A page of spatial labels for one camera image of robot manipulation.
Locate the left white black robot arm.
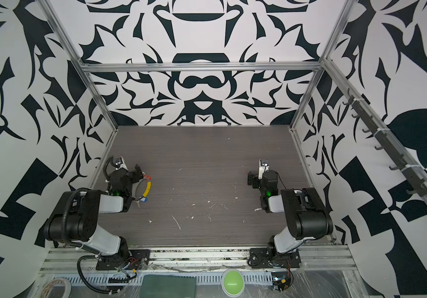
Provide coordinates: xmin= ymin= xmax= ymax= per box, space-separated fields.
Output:
xmin=43 ymin=165 xmax=144 ymax=271

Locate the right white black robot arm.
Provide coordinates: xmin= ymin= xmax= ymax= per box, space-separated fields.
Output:
xmin=247 ymin=170 xmax=333 ymax=269

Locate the small circuit board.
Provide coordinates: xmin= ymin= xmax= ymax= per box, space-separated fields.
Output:
xmin=272 ymin=271 xmax=294 ymax=292

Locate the green round button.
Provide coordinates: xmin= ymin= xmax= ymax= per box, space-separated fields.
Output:
xmin=221 ymin=269 xmax=245 ymax=298

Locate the dark green pad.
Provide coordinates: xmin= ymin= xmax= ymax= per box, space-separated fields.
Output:
xmin=140 ymin=275 xmax=197 ymax=298

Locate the white tape roll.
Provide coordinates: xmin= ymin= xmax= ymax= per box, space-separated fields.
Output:
xmin=39 ymin=278 xmax=72 ymax=298

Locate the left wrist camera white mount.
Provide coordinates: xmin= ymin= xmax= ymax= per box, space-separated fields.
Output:
xmin=110 ymin=156 xmax=126 ymax=169

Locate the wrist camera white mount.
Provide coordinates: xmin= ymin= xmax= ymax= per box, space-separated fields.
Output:
xmin=258 ymin=159 xmax=269 ymax=180
xmin=110 ymin=156 xmax=126 ymax=169

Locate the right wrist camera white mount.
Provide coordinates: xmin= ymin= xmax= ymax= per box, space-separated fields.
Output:
xmin=258 ymin=159 xmax=269 ymax=180

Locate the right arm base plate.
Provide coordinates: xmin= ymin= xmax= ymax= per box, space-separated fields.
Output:
xmin=247 ymin=248 xmax=301 ymax=269

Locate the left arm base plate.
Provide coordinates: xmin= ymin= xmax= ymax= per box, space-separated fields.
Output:
xmin=95 ymin=249 xmax=151 ymax=271

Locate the white slotted cable duct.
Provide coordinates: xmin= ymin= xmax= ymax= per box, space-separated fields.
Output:
xmin=54 ymin=271 xmax=274 ymax=287

